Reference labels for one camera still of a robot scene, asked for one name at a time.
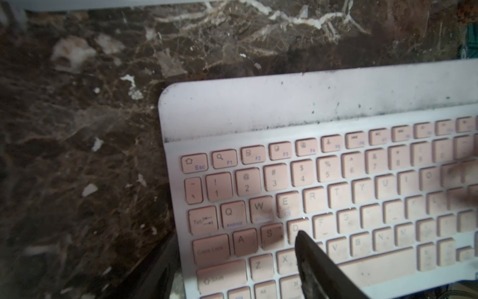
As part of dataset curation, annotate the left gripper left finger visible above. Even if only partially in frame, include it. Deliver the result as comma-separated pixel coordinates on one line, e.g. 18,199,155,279
108,233,180,299

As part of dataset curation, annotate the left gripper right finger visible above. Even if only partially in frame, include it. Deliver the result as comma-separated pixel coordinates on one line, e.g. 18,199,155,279
295,230,367,299

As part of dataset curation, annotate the pink keyboard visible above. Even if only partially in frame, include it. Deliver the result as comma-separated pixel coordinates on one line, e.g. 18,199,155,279
7,0,202,12
158,59,478,299

